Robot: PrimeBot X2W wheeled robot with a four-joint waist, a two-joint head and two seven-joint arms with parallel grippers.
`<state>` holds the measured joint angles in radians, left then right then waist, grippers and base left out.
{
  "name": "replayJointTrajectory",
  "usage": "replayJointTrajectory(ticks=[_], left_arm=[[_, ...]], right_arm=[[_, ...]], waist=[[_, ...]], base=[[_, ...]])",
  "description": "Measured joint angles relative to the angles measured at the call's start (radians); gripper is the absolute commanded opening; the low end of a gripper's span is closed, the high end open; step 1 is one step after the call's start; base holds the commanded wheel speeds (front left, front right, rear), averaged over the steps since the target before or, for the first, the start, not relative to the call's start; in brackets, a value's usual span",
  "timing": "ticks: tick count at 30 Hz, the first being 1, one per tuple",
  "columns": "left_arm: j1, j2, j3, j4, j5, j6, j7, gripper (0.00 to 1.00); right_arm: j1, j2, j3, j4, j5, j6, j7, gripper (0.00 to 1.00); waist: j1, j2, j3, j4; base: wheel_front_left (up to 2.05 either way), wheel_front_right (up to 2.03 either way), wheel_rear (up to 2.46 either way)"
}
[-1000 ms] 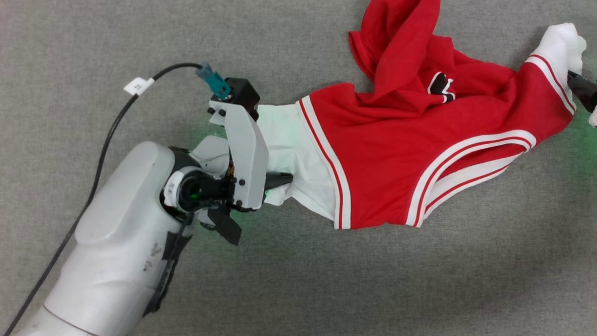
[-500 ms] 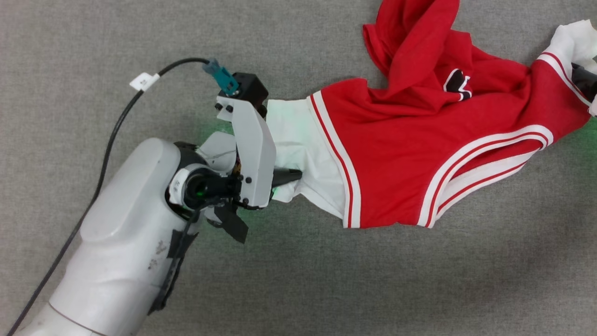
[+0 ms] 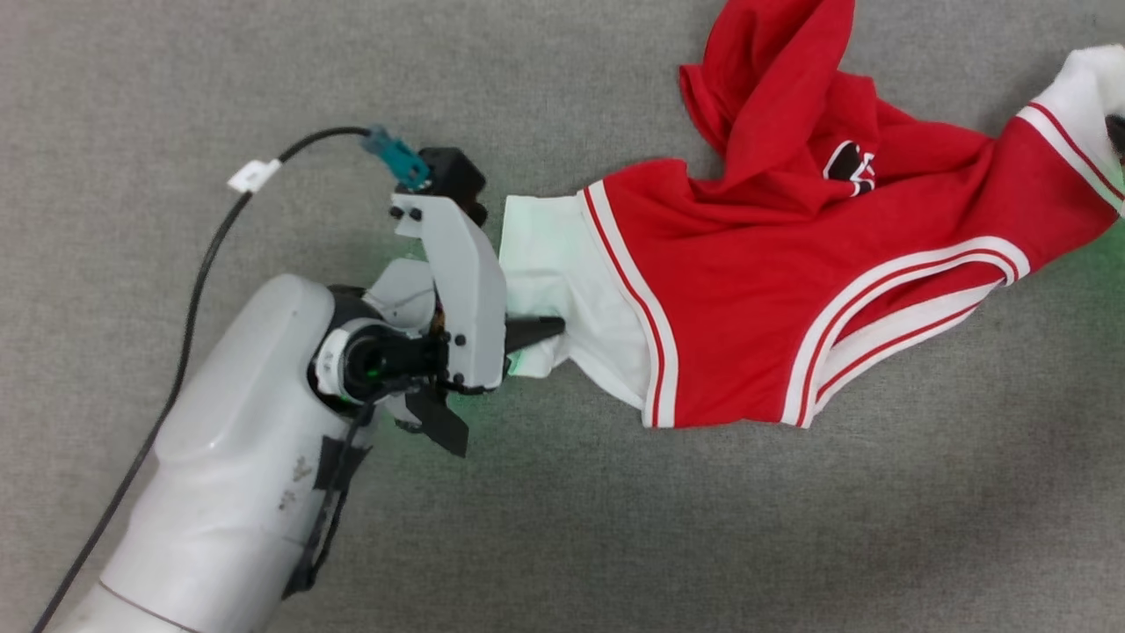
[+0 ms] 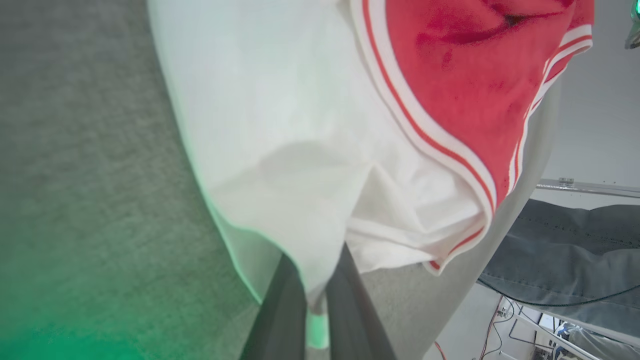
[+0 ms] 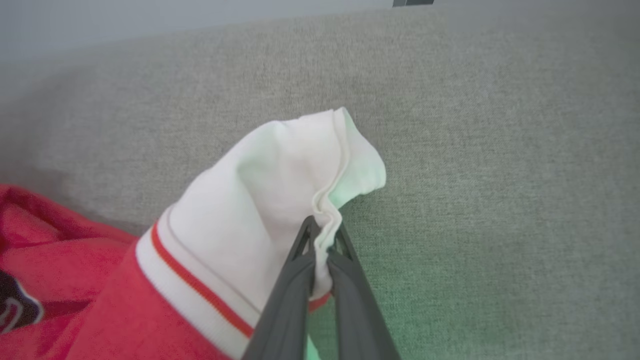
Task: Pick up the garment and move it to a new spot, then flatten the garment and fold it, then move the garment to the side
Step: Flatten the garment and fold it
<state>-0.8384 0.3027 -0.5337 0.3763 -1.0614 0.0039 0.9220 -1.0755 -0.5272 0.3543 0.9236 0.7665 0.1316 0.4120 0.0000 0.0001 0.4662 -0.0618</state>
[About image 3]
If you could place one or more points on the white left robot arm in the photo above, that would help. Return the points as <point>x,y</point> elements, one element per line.
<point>228,457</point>

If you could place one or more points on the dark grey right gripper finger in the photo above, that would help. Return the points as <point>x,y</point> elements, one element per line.
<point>1118,136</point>

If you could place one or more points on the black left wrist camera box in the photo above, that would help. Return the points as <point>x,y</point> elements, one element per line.
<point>453,176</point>

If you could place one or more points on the red and white jersey shirt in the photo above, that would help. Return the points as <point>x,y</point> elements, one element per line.
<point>747,308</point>

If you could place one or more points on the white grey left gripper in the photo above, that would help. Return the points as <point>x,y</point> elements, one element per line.
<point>470,299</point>

